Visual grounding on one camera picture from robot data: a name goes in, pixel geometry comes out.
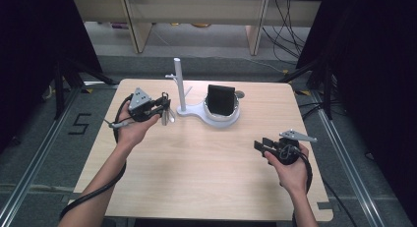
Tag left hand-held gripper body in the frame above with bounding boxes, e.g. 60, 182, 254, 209
127, 86, 165, 123

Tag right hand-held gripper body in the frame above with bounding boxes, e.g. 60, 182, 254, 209
273, 128, 319, 166

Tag silver car key with strap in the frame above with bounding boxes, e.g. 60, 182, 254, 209
160, 106, 177, 127

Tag white key stand with post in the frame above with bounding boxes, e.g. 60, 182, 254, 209
164, 57, 241, 130

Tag white bowl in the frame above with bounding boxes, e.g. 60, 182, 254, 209
203, 94, 240, 122

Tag black leather wallet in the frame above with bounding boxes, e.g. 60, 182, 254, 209
207, 84, 237, 117

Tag person's right hand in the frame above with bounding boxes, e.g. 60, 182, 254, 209
264, 142, 311, 198

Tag person's left hand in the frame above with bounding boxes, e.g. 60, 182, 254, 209
116, 100, 162, 149

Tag black metal stand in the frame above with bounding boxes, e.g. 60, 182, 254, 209
278, 56, 337, 121
53, 58, 116, 121

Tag beige wooden bench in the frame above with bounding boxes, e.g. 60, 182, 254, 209
72, 0, 323, 56

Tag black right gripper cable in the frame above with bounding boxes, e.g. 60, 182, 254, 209
279, 144, 315, 227

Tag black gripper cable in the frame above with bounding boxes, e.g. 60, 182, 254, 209
58, 94, 134, 221
279, 144, 315, 227

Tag grey cable plug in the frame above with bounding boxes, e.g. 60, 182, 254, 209
103, 118, 134, 130

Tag aluminium floor rail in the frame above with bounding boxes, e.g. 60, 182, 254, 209
0, 86, 83, 227
308, 88, 387, 227

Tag white floor cable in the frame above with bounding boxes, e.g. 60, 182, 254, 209
242, 55, 287, 74

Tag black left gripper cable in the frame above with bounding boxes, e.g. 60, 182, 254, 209
58, 94, 134, 221

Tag black floor cables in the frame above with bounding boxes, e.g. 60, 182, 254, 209
261, 0, 313, 66

